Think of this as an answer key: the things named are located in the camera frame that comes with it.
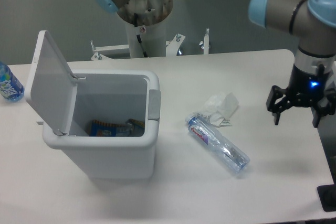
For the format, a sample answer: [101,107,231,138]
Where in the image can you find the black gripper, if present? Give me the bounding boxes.
[266,64,335,127]

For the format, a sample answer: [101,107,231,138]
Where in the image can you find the white plastic trash can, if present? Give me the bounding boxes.
[43,70,161,179]

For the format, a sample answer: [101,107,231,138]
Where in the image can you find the white trash can lid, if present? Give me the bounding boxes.
[25,30,77,136]

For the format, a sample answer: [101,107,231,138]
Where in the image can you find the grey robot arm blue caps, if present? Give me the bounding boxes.
[248,0,335,127]

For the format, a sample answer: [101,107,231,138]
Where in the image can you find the crumpled white plastic wrapper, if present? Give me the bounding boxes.
[195,92,239,127]

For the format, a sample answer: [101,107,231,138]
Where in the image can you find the black clamp at table edge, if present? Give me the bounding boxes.
[317,184,335,212]

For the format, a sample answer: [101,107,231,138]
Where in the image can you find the clear empty plastic bottle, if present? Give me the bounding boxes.
[185,114,250,173]

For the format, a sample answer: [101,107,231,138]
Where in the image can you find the white metal robot stand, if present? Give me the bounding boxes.
[90,0,212,61]

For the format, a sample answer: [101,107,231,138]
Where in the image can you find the blue snack wrapper in bin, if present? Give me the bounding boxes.
[88,119,145,137]

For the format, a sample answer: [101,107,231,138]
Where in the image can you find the blue labelled water bottle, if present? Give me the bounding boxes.
[1,62,24,102]

